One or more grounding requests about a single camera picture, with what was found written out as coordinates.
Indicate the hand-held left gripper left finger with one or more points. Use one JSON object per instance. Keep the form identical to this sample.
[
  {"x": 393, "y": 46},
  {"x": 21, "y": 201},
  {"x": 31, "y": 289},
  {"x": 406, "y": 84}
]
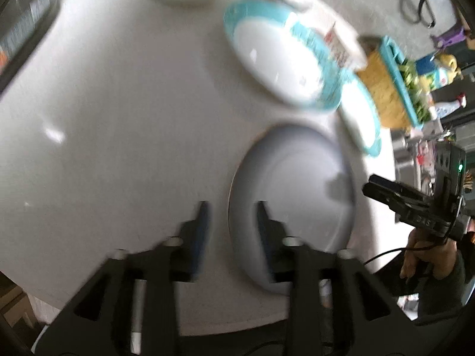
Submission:
[{"x": 200, "y": 230}]

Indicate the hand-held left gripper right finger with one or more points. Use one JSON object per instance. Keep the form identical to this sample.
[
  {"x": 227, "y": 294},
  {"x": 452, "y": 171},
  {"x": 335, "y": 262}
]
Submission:
[{"x": 262, "y": 230}]

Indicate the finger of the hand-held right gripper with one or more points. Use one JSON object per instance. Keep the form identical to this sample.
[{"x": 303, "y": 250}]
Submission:
[
  {"x": 408, "y": 207},
  {"x": 393, "y": 187}
]

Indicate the person's right forearm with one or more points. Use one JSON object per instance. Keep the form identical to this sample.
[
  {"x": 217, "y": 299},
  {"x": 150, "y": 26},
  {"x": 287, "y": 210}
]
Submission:
[{"x": 449, "y": 293}]

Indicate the person's right hand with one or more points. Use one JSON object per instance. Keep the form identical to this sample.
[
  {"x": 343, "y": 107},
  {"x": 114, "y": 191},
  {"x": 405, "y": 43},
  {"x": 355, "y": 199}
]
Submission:
[{"x": 430, "y": 256}]

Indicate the white and red figurine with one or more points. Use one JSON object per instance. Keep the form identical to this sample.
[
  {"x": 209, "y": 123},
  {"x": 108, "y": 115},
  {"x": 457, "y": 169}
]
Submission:
[{"x": 451, "y": 106}]

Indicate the teal rimmed white plate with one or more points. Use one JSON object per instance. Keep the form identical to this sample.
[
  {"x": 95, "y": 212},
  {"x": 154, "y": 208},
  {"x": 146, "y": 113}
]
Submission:
[
  {"x": 362, "y": 118},
  {"x": 267, "y": 52}
]

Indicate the green vegetables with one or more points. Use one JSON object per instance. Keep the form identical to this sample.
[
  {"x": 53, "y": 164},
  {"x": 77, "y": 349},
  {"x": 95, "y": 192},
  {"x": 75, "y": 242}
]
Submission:
[{"x": 413, "y": 89}]

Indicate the yellow bamboo mat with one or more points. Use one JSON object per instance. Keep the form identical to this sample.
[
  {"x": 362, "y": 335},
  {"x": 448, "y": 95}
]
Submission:
[{"x": 382, "y": 89}]

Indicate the teal plastic tray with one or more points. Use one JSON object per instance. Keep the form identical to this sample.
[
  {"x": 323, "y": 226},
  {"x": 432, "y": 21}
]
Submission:
[{"x": 402, "y": 85}]

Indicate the yellow toy figure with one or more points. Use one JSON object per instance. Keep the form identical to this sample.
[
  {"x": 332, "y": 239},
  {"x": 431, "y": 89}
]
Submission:
[{"x": 443, "y": 68}]

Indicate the purple toy figure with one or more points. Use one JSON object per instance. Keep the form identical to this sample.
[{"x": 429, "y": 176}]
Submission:
[{"x": 449, "y": 39}]

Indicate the white bowl with red flowers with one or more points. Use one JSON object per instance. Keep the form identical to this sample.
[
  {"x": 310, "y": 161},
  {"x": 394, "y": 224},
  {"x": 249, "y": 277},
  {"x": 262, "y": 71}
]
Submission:
[{"x": 319, "y": 11}]

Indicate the silver rice cooker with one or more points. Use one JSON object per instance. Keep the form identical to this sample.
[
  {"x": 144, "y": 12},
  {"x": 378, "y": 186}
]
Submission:
[{"x": 22, "y": 26}]

